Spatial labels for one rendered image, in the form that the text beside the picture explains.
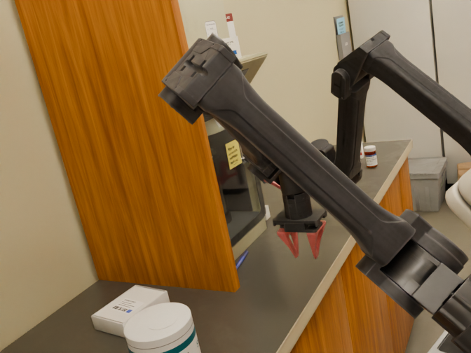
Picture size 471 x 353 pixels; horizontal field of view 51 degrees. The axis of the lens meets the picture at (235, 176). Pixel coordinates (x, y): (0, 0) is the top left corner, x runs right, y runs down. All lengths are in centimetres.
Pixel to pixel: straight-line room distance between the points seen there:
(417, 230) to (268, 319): 61
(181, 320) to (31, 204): 67
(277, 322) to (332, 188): 62
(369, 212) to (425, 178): 337
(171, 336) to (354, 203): 47
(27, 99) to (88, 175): 27
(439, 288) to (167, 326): 51
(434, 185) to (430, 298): 337
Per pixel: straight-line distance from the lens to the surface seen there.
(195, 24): 140
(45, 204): 152
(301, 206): 103
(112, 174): 140
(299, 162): 59
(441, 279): 65
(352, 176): 137
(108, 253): 154
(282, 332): 114
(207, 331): 120
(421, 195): 406
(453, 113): 103
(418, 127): 433
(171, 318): 98
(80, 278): 162
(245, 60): 137
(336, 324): 152
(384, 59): 106
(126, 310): 131
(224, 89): 58
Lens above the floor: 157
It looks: 16 degrees down
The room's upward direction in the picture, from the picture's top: 12 degrees counter-clockwise
